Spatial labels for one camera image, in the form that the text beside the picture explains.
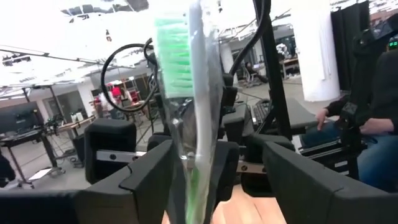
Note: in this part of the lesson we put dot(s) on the black operator desk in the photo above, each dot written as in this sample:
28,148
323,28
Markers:
298,115

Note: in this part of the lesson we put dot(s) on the person's hand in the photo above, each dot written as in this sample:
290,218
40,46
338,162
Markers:
376,126
321,118

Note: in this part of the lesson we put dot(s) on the black computer monitor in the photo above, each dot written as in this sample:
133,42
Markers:
18,118

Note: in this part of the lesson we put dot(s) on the black aluminium rig frame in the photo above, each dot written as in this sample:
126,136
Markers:
273,77

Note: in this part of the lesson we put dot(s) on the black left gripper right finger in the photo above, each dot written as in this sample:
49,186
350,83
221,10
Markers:
342,208

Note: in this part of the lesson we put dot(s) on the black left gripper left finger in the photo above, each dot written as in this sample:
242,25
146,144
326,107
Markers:
93,205

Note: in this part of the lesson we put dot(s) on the green toothbrush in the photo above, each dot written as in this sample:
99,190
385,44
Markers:
199,93

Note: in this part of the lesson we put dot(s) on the person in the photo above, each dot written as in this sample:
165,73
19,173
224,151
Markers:
253,71
382,93

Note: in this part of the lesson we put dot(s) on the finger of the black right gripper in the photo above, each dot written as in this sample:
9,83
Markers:
109,133
227,174

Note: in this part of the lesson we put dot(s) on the black curtain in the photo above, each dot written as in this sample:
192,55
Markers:
348,46

